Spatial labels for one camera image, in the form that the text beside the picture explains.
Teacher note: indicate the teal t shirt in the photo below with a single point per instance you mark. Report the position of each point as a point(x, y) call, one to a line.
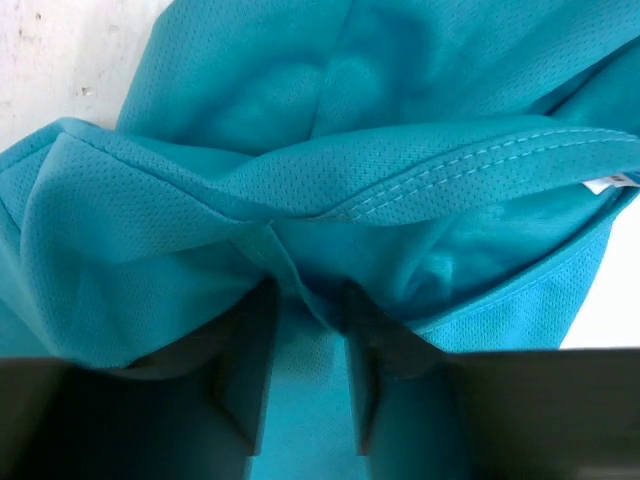
point(463, 162)

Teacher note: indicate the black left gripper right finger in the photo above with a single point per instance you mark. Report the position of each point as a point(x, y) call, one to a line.
point(424, 413)

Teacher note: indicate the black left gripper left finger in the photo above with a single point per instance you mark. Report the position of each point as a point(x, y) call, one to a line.
point(191, 410)

